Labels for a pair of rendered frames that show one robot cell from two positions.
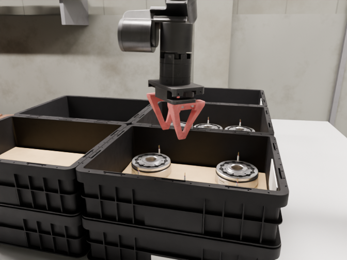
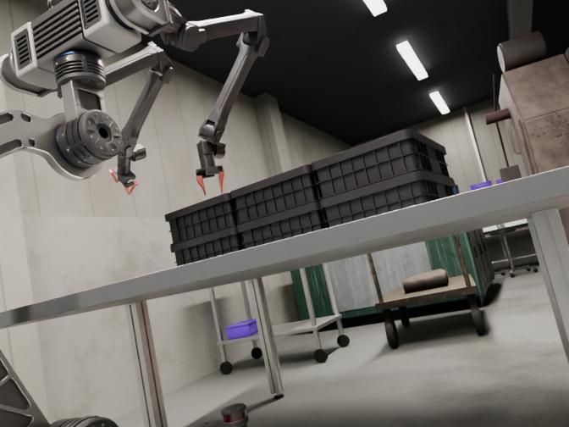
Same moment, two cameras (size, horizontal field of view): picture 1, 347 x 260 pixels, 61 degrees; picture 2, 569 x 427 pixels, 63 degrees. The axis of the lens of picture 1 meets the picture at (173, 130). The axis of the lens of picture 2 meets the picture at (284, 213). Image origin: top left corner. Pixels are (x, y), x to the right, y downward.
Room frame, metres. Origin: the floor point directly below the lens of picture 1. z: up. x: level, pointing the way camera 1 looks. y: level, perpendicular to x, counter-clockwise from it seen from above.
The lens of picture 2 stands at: (1.29, -1.60, 0.63)
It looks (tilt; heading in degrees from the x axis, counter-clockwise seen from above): 8 degrees up; 107
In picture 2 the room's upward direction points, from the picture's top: 12 degrees counter-clockwise
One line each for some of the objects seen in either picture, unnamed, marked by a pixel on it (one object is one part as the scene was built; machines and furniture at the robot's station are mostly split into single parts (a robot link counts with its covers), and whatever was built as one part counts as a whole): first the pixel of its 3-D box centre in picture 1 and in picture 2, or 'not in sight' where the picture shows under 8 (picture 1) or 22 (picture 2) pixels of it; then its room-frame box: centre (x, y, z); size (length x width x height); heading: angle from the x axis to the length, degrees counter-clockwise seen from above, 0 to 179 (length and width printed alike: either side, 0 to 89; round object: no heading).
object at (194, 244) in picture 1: (186, 214); (239, 250); (0.61, -0.03, 0.76); 0.40 x 0.30 x 0.12; 77
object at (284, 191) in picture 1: (187, 155); (231, 208); (0.61, -0.03, 0.92); 0.40 x 0.30 x 0.02; 77
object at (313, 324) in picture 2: not in sight; (269, 299); (-0.08, 1.94, 0.48); 1.03 x 0.60 x 0.97; 167
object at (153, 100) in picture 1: (169, 108); (216, 181); (0.55, 0.01, 1.04); 0.07 x 0.07 x 0.09; 30
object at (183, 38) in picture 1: (172, 37); (206, 149); (0.54, 0.00, 1.17); 0.07 x 0.06 x 0.07; 80
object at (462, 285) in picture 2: not in sight; (422, 267); (1.12, 2.14, 0.49); 1.23 x 0.72 x 0.97; 92
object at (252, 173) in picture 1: (236, 169); not in sight; (0.65, -0.16, 0.86); 0.10 x 0.10 x 0.01
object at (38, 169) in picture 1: (34, 140); not in sight; (0.70, 0.36, 0.92); 0.40 x 0.30 x 0.02; 77
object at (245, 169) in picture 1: (237, 168); not in sight; (0.65, -0.16, 0.86); 0.05 x 0.05 x 0.01
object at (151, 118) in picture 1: (204, 132); (302, 200); (0.90, -0.10, 0.87); 0.40 x 0.30 x 0.11; 77
